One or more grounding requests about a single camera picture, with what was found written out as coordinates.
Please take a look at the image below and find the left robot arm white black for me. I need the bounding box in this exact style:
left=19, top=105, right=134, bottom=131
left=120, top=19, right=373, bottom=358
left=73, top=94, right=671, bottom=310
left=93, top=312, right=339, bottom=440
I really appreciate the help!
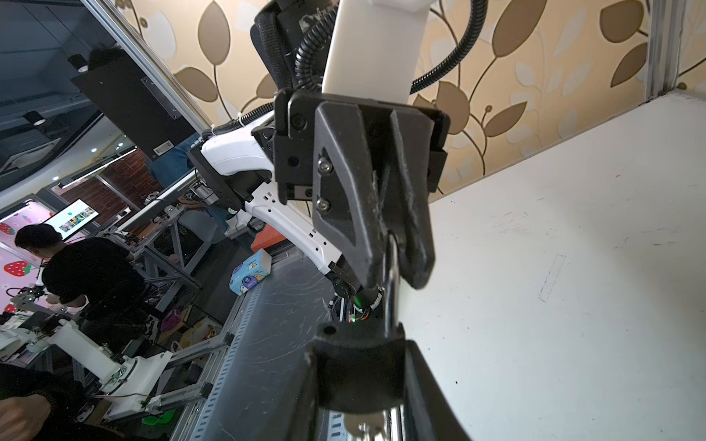
left=190, top=1, right=487, bottom=300

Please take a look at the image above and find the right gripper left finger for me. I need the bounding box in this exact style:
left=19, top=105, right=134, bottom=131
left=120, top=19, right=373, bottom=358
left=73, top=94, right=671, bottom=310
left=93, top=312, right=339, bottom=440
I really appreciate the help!
left=258, top=348, right=319, bottom=441

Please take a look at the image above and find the aluminium frame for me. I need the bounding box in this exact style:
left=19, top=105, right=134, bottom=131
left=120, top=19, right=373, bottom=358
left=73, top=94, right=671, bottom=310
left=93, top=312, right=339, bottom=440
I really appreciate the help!
left=81, top=0, right=211, bottom=132

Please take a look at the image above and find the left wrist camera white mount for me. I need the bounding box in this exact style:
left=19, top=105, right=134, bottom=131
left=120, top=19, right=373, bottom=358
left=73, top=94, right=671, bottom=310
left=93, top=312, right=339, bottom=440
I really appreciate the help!
left=322, top=0, right=432, bottom=104

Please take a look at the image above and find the blue tissue box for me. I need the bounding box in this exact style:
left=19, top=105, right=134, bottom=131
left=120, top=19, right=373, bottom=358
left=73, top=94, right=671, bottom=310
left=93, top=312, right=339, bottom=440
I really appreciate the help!
left=229, top=249, right=272, bottom=295

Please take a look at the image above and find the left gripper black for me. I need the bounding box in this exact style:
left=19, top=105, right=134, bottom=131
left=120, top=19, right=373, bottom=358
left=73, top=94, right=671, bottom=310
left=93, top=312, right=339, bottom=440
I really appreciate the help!
left=272, top=89, right=450, bottom=290

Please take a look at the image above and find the person in black shirt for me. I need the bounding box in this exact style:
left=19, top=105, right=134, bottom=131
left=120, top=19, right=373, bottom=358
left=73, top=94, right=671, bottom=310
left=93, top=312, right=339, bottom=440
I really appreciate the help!
left=15, top=223, right=159, bottom=348

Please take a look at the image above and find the computer monitor screen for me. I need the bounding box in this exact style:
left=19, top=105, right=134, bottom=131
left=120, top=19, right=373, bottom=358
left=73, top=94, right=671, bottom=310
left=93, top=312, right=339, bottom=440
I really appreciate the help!
left=44, top=200, right=99, bottom=240

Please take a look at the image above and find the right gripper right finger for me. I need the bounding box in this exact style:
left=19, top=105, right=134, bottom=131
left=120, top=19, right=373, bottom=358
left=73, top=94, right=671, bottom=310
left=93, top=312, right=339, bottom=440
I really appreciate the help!
left=404, top=340, right=471, bottom=441

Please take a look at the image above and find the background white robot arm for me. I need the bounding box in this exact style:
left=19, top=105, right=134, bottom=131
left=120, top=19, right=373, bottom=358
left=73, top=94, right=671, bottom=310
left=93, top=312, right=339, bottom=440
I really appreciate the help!
left=1, top=319, right=174, bottom=421

